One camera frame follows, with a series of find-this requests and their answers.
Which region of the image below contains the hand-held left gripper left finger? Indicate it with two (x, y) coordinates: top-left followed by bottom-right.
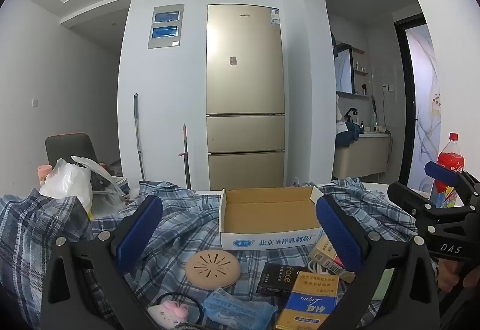
(40, 194), (164, 330)

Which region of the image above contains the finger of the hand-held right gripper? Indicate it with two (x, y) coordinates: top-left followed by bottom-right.
(424, 161), (480, 205)
(387, 182), (437, 214)

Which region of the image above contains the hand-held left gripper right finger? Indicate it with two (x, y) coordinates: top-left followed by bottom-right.
(316, 195), (440, 330)

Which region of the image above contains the gold cardboard carton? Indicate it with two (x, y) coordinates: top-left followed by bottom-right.
(308, 234), (356, 284)

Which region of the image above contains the white cable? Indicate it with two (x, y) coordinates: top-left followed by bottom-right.
(308, 259), (331, 275)

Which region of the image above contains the cardboard box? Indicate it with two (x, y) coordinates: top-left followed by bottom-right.
(218, 186), (325, 251)

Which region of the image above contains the black tissue pack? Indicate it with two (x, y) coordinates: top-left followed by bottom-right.
(257, 262), (308, 297)

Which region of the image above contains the yellow tissue pack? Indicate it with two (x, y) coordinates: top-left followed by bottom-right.
(275, 271), (340, 330)

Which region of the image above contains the blue tissue pack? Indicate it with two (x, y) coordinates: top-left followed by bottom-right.
(202, 287), (278, 330)

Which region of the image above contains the person's right hand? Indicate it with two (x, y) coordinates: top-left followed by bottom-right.
(437, 258), (480, 293)

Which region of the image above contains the red cola bottle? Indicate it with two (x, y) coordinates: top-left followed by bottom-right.
(431, 132), (466, 208)

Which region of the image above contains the blue plaid shirt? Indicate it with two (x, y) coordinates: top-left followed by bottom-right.
(0, 180), (443, 330)

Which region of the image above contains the beige sink cabinet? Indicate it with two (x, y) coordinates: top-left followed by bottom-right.
(333, 133), (391, 181)

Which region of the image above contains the printed glass door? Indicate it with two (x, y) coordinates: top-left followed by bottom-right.
(393, 13), (440, 190)

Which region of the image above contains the round beige perforated disc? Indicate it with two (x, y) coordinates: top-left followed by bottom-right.
(185, 250), (241, 287)

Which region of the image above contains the white plastic bag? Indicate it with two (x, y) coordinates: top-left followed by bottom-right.
(39, 159), (93, 213)

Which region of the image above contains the red-tipped metal stick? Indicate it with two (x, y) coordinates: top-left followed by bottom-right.
(179, 124), (192, 190)

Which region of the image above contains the blue cloth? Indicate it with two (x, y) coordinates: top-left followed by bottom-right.
(335, 122), (363, 147)

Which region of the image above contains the grey chair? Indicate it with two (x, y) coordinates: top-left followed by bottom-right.
(45, 133), (100, 170)

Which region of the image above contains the pink cup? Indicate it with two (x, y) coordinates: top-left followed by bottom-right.
(37, 164), (52, 187)

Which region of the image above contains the bathroom mirror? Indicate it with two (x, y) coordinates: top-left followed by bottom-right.
(335, 40), (355, 94)

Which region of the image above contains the gold refrigerator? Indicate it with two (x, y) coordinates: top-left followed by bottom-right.
(206, 4), (286, 191)

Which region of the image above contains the mop with grey handle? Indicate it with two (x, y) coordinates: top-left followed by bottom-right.
(133, 93), (146, 182)

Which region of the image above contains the grey wall panel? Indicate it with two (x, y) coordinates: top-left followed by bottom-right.
(147, 4), (185, 50)

